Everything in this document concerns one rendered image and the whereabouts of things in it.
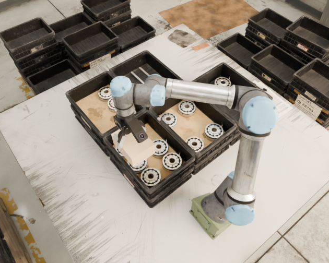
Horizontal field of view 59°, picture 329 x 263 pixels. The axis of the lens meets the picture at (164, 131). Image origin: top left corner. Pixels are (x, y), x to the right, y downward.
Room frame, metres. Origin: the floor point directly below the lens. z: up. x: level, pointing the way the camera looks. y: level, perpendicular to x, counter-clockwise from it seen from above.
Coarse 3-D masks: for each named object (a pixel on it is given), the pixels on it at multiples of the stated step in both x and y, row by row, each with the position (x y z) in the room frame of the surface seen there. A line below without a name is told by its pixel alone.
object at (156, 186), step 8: (144, 112) 1.01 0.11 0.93; (104, 136) 0.85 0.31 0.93; (192, 152) 0.75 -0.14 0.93; (120, 160) 0.71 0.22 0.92; (192, 160) 0.70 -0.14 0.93; (128, 168) 0.66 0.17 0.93; (184, 168) 0.67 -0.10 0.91; (136, 176) 0.62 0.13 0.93; (168, 176) 0.62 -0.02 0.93; (144, 184) 0.58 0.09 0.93; (160, 184) 0.58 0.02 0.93; (152, 192) 0.55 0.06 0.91
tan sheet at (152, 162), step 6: (150, 132) 0.94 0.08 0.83; (150, 138) 0.90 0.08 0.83; (156, 138) 0.90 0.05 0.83; (150, 156) 0.79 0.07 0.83; (150, 162) 0.75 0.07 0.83; (156, 162) 0.75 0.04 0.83; (156, 168) 0.72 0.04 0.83; (162, 168) 0.71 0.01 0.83; (138, 174) 0.68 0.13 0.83; (162, 174) 0.68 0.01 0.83; (168, 174) 0.68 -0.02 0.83
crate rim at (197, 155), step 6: (150, 108) 1.04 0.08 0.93; (216, 108) 1.03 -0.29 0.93; (156, 114) 0.99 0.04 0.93; (222, 114) 0.99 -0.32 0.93; (162, 120) 0.95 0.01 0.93; (228, 120) 0.95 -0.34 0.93; (168, 126) 0.91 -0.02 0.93; (234, 126) 0.91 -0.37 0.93; (174, 132) 0.87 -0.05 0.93; (228, 132) 0.87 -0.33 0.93; (180, 138) 0.83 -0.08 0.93; (222, 138) 0.84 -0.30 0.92; (186, 144) 0.80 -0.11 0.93; (210, 144) 0.80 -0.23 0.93; (192, 150) 0.76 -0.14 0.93; (204, 150) 0.76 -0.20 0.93; (198, 156) 0.73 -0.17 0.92
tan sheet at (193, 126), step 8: (176, 104) 1.15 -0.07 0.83; (176, 112) 1.08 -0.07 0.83; (200, 112) 1.08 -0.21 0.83; (184, 120) 1.03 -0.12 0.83; (192, 120) 1.03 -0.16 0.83; (200, 120) 1.03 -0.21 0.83; (208, 120) 1.03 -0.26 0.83; (176, 128) 0.97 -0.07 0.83; (184, 128) 0.97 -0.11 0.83; (192, 128) 0.97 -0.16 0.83; (200, 128) 0.97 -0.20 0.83; (184, 136) 0.91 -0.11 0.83; (192, 136) 0.91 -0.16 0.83; (200, 136) 0.91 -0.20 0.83; (208, 144) 0.86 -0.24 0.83
